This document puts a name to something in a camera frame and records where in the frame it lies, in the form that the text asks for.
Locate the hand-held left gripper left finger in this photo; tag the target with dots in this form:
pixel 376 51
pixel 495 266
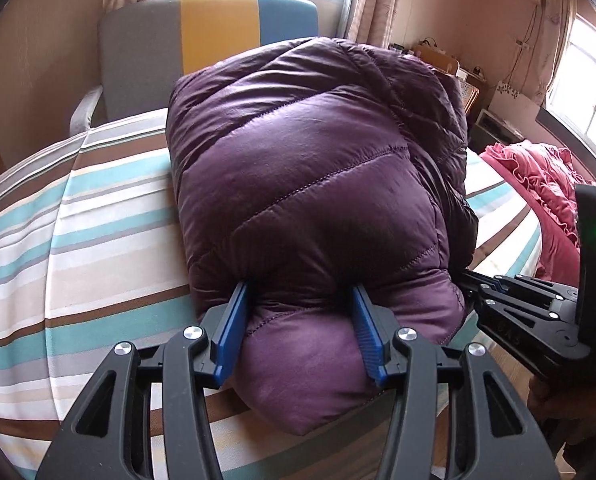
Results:
pixel 230 330

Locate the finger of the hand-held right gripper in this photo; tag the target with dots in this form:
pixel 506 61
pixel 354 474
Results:
pixel 538 290
pixel 518 325

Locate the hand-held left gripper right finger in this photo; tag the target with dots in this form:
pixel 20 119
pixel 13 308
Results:
pixel 365 332

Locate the purple down jacket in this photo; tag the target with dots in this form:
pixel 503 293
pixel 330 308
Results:
pixel 303 185

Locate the person's right hand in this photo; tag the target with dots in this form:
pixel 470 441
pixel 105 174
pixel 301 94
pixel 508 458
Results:
pixel 553 405

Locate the pink ruffled quilt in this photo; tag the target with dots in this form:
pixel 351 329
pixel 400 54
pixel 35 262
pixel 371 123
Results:
pixel 533 190

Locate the striped bed sheet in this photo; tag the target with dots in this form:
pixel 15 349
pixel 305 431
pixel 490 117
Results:
pixel 78 260

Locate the white flower print board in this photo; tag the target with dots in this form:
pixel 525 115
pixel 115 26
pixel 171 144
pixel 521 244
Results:
pixel 520 97

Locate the bright side window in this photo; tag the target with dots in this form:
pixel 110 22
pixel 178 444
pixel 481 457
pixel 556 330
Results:
pixel 590 90

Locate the wooden chair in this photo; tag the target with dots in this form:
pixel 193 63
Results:
pixel 445 67

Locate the grey yellow blue armchair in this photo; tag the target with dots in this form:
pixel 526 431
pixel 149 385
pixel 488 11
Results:
pixel 143 50

